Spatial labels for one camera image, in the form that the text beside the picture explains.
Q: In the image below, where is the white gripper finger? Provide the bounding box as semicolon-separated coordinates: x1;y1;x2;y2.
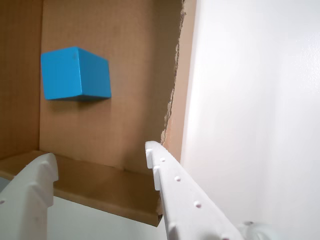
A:
0;152;59;240
144;140;245;240

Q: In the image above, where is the blue cube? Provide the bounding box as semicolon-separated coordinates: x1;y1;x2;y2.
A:
40;45;112;102

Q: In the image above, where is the brown cardboard box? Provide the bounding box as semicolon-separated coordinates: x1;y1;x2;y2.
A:
0;0;197;228

